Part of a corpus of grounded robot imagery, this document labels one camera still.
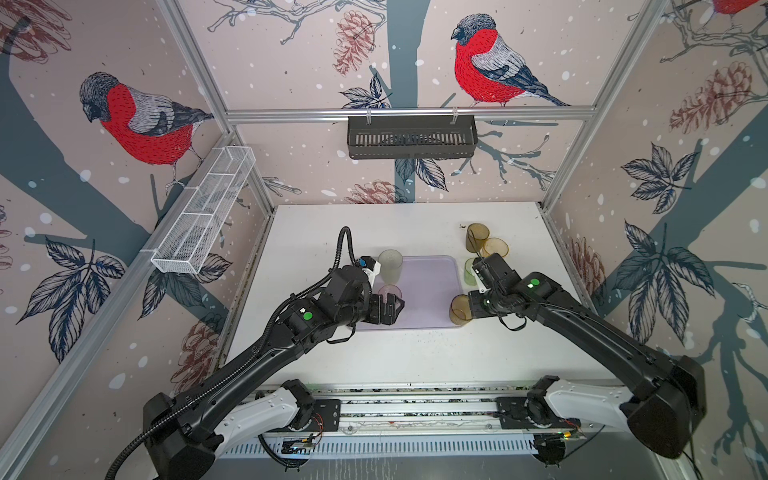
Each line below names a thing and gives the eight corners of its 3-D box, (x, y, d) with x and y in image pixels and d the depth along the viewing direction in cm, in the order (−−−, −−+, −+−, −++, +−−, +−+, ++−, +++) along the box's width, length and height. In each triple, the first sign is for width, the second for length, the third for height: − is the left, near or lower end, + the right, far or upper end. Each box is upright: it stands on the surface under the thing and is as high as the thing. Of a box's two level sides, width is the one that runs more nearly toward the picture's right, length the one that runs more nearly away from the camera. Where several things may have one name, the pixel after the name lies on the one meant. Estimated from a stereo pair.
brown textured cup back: (466, 252, 107) (471, 238, 101) (463, 236, 112) (467, 222, 106) (485, 252, 107) (491, 238, 101) (481, 236, 112) (486, 222, 106)
